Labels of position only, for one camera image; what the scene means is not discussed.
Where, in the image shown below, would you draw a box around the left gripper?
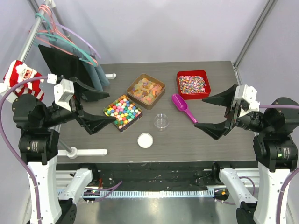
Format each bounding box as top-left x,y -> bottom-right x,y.
42,76 -> 116,131

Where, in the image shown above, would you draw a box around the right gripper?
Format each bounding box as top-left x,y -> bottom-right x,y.
195,82 -> 272,138

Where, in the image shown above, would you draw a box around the star candy tin box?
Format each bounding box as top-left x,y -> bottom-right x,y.
103,95 -> 143,133

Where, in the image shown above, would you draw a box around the purple plastic scoop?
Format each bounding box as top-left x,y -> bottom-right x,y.
171,94 -> 198,124

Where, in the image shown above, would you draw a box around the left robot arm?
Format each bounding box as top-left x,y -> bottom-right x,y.
12,75 -> 115,224

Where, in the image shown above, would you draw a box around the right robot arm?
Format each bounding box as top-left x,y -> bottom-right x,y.
195,85 -> 299,224

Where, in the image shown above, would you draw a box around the red candy box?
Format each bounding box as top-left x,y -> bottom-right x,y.
176,70 -> 211,100

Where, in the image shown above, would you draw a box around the grey-blue cloth on hanger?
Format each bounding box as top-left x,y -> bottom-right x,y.
50,40 -> 110,91

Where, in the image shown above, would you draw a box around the black cloth on hanger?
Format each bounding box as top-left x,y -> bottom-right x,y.
38,45 -> 101,90

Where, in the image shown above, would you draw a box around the brown gummy candy tin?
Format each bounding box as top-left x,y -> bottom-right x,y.
127,73 -> 166,110

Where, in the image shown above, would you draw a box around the clear plastic cup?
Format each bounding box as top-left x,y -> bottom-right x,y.
154,113 -> 169,131

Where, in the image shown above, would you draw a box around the white round lid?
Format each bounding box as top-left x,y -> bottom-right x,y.
137,133 -> 154,148

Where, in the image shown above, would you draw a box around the santa red striped sock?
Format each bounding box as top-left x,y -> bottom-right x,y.
3,60 -> 44,100

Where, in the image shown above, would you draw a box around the teal hanger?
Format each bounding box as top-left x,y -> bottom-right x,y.
35,13 -> 98,67

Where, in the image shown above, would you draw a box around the purple hanger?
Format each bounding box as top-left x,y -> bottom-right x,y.
56,23 -> 101,59

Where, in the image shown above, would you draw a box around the pink hanger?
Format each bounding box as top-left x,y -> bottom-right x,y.
35,3 -> 99,67

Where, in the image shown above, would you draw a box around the metal clothes rack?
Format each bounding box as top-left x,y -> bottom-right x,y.
0,0 -> 117,159

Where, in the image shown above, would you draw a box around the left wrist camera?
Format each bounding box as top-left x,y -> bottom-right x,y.
47,74 -> 75,112

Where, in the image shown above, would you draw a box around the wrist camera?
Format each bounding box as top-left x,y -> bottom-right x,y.
47,74 -> 75,112
233,84 -> 260,118

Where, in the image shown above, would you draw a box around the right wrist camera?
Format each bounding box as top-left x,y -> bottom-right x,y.
233,84 -> 260,118

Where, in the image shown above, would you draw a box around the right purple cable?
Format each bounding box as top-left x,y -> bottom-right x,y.
214,104 -> 299,224

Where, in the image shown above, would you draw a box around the purple cable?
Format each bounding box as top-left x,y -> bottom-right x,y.
214,104 -> 299,224
0,76 -> 123,221

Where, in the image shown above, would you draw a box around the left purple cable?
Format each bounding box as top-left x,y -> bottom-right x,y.
0,76 -> 123,221

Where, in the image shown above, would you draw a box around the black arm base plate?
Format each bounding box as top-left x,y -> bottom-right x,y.
56,161 -> 260,191

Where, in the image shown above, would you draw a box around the white cable duct strip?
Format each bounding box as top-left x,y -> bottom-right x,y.
81,188 -> 214,200

